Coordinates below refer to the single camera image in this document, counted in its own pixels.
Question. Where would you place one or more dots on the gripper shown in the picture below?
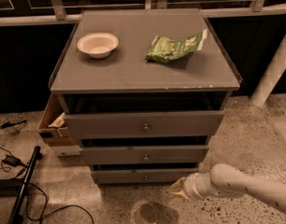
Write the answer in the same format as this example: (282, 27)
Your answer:
(190, 186)

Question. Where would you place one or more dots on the grey bottom drawer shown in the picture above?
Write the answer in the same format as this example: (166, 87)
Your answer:
(140, 176)

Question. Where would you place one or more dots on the grey drawer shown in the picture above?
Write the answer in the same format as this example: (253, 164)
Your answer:
(143, 155)
(145, 124)
(140, 176)

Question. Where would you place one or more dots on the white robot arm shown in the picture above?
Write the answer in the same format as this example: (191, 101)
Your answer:
(225, 181)

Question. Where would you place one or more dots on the grey middle drawer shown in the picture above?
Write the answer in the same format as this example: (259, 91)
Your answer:
(143, 155)

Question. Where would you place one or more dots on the grey top drawer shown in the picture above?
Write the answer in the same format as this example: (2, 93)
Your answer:
(145, 124)

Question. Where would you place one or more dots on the grey drawer cabinet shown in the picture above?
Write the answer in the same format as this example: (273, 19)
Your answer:
(124, 82)

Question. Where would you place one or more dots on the open cardboard box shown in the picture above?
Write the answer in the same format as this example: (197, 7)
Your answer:
(54, 132)

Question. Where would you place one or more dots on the green snack bag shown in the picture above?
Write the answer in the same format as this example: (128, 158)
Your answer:
(165, 50)

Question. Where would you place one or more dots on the white paper bowl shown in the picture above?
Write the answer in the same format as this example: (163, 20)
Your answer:
(98, 45)

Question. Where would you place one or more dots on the black pole on floor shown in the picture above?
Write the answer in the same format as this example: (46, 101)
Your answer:
(15, 217)

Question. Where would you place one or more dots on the black power adapter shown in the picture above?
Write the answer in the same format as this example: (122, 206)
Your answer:
(12, 161)

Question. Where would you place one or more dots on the white diagonal post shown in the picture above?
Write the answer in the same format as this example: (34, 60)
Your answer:
(271, 76)

